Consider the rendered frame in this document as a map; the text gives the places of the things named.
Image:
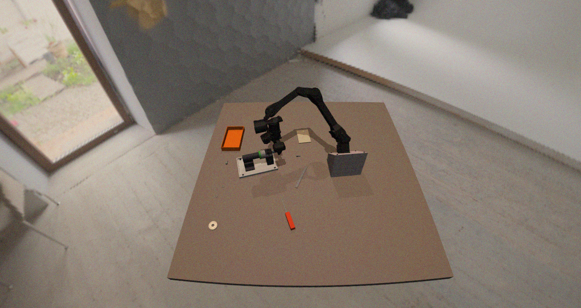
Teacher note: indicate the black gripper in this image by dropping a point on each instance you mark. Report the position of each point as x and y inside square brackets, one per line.
[278, 146]

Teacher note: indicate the beige ring washer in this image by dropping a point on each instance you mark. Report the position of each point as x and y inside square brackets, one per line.
[210, 225]

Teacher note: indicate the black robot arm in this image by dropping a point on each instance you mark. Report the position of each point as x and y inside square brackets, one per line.
[337, 132]

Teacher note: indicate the orange tray with dark brown rim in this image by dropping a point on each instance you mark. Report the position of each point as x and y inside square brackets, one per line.
[233, 138]

